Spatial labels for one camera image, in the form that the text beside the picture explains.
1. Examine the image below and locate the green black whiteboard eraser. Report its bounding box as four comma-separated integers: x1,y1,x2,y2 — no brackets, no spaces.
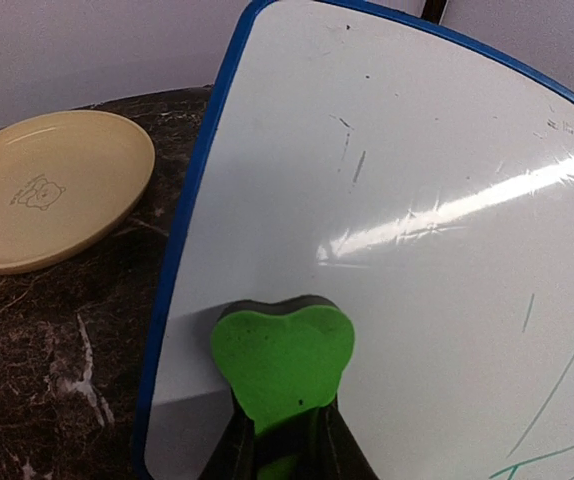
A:
210,295,355,479

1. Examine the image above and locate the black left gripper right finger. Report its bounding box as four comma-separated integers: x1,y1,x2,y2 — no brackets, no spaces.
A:
296,397,375,480

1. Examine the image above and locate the blue framed whiteboard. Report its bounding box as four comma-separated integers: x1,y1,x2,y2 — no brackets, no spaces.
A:
132,1,574,479

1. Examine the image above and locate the cream ceramic plate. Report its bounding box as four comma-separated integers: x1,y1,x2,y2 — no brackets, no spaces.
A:
0,110,155,274

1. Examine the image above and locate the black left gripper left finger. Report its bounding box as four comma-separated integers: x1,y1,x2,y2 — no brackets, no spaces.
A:
201,390,258,480

